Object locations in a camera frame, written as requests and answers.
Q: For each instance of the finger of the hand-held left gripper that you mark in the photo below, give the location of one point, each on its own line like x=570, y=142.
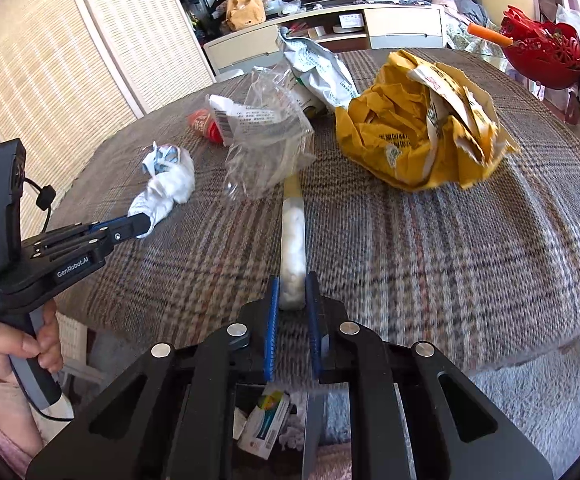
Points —
x=112, y=222
x=130, y=230

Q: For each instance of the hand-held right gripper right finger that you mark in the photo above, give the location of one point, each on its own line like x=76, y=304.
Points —
x=313, y=330

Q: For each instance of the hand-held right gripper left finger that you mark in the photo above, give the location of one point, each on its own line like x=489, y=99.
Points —
x=271, y=330

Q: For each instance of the white blue paper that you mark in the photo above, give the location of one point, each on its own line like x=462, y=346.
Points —
x=170, y=185

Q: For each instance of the white medicine box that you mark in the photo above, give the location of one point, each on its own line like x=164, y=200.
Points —
x=265, y=425

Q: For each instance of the black waste bin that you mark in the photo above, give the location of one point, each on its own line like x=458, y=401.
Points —
x=314, y=435

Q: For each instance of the red wrapper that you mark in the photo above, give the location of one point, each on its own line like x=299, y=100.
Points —
x=205, y=125

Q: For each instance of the clear plastic bag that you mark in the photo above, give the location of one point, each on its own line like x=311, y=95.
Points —
x=265, y=140

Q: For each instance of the yellow paper bag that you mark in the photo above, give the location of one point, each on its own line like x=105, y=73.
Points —
x=405, y=130

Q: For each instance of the silver foil bag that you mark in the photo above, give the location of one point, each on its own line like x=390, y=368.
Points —
x=320, y=65

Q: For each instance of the person's left forearm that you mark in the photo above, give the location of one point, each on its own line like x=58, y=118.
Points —
x=0, y=410

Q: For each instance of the person's left hand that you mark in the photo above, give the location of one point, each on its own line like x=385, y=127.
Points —
x=0, y=350

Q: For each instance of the grey plaid tablecloth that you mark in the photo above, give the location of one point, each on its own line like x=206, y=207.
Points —
x=420, y=260

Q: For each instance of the pink fluffy garment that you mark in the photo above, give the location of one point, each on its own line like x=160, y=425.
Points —
x=337, y=465

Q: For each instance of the bamboo folding screen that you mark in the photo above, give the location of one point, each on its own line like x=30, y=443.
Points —
x=70, y=60

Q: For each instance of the yellow plush backpack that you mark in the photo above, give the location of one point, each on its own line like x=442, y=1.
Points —
x=245, y=12

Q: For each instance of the small cardboard boxes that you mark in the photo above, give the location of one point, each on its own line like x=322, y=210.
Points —
x=304, y=30

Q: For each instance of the small white plastic bag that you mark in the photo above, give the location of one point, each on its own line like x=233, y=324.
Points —
x=290, y=7

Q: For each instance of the television cabinet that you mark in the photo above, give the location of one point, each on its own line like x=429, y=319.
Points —
x=400, y=22

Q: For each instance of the green patterned sheet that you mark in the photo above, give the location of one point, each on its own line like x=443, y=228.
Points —
x=462, y=35

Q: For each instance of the red openwork basket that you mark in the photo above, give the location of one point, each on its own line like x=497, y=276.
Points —
x=545, y=60

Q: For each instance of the grey clothes pile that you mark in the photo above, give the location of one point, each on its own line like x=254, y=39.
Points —
x=460, y=5

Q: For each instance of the pile of plastic bags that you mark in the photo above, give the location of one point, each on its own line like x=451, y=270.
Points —
x=575, y=25

